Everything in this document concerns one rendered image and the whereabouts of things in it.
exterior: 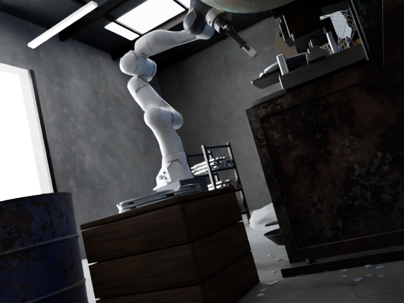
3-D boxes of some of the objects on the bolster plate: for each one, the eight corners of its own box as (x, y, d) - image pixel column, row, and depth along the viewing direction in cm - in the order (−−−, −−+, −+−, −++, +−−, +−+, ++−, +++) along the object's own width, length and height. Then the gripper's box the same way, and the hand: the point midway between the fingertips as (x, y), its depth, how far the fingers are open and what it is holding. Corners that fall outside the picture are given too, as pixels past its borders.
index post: (282, 77, 136) (275, 55, 138) (284, 79, 139) (277, 56, 140) (289, 74, 135) (282, 52, 137) (291, 76, 138) (284, 53, 139)
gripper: (219, 33, 165) (253, 66, 158) (208, 23, 154) (244, 58, 146) (231, 20, 163) (265, 53, 156) (220, 9, 151) (257, 44, 144)
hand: (249, 50), depth 152 cm, fingers closed
